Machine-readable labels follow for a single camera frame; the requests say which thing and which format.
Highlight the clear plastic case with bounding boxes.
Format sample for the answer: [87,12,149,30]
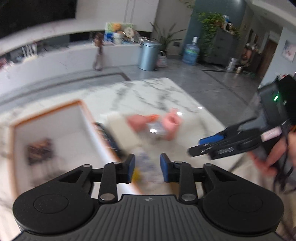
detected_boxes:
[147,121,168,140]

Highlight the grey metal trash bin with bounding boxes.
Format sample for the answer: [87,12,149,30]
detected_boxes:
[138,40,161,71]

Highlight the white woven basket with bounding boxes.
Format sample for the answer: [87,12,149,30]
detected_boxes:
[156,51,168,68]

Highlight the blue water jug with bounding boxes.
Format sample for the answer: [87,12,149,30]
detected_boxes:
[182,37,200,65]

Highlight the pink cup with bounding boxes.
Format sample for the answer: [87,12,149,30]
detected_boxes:
[162,108,183,141]

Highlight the pink bottle orange cap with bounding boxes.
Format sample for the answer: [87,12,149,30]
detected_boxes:
[126,114,159,133]

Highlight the plush toy display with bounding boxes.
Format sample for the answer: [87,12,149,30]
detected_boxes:
[104,22,135,45]

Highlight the brown camera with strap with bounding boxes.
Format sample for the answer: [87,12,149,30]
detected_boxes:
[93,32,103,71]

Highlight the brown cardboard box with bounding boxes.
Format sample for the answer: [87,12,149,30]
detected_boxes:
[133,147,163,189]

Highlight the illustrated dark tin box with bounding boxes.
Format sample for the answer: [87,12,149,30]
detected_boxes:
[27,138,54,166]

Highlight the person right hand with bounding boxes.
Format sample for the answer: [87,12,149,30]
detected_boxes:
[248,132,296,177]

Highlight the orange white cardboard box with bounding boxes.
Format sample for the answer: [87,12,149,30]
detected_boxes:
[9,99,142,197]

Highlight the black spray can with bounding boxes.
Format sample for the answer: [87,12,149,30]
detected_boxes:
[95,123,123,159]

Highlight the dark grey cabinet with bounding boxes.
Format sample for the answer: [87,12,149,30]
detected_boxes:
[204,29,238,67]

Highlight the potted green plant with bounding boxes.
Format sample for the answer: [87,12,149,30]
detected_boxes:
[149,22,186,54]

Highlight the white rectangular box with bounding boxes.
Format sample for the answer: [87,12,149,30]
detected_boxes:
[106,112,145,156]

